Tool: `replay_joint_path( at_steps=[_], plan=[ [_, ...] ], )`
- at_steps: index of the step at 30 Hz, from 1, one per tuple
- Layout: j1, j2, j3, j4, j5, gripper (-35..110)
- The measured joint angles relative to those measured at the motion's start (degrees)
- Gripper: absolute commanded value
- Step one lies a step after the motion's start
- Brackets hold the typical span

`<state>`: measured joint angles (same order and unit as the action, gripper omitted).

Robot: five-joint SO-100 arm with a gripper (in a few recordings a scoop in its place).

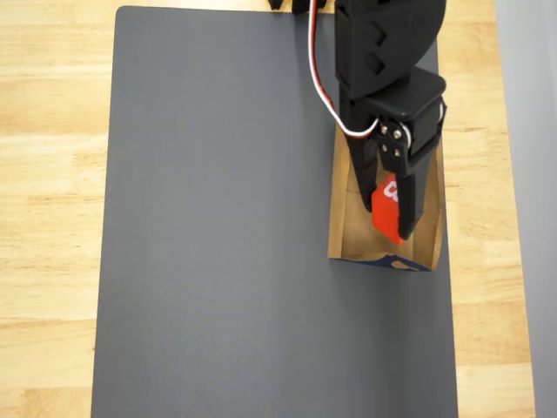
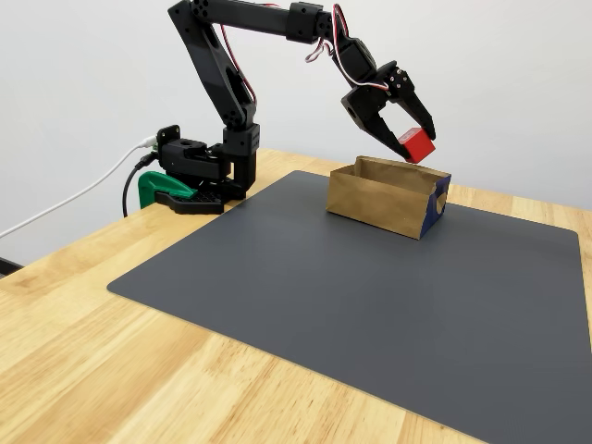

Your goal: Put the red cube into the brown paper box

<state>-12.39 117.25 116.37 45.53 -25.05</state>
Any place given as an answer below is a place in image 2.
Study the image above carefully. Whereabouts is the red letter B block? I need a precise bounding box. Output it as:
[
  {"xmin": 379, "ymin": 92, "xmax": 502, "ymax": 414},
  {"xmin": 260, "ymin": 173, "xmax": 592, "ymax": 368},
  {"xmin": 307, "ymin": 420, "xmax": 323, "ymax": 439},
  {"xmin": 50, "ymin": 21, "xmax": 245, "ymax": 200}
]
[{"xmin": 396, "ymin": 127, "xmax": 437, "ymax": 165}]

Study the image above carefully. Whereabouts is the white power cable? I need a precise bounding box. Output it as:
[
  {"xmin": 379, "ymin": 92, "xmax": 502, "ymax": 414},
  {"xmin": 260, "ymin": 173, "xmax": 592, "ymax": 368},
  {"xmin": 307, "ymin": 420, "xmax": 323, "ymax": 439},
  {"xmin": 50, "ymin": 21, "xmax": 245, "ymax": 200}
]
[{"xmin": 0, "ymin": 135, "xmax": 157, "ymax": 240}]

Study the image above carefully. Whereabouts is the red white black servo cable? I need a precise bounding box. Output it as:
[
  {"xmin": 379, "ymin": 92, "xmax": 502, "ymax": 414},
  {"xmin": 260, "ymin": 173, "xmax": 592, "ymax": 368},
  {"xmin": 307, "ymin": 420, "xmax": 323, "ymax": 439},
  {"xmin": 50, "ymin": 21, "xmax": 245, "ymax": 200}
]
[
  {"xmin": 304, "ymin": 3, "xmax": 395, "ymax": 93},
  {"xmin": 218, "ymin": 24, "xmax": 258, "ymax": 108}
]

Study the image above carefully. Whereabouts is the black usb cable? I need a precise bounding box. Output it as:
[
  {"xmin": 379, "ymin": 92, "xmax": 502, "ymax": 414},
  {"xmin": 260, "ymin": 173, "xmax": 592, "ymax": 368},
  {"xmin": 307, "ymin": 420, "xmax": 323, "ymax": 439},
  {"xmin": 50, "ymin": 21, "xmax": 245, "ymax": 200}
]
[{"xmin": 121, "ymin": 154, "xmax": 158, "ymax": 218}]

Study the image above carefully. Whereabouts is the green table clamp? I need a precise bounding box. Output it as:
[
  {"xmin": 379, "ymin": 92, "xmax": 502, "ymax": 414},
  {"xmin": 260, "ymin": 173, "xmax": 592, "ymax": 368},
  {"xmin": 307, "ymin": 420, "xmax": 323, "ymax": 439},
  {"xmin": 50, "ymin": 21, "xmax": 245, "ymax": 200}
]
[{"xmin": 137, "ymin": 170, "xmax": 200, "ymax": 209}]

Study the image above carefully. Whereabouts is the grey rectangular table mat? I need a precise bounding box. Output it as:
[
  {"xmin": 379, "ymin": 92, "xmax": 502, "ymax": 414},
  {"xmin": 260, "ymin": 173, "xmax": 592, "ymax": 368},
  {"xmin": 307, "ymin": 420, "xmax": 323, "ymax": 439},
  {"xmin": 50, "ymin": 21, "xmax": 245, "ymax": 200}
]
[{"xmin": 105, "ymin": 169, "xmax": 592, "ymax": 444}]

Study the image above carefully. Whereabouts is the brown paper bag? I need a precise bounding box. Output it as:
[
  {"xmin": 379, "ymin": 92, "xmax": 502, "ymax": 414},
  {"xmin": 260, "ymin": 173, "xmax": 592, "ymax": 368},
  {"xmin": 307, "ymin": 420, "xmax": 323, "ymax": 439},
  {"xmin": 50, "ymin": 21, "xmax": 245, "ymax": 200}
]
[{"xmin": 326, "ymin": 155, "xmax": 452, "ymax": 241}]

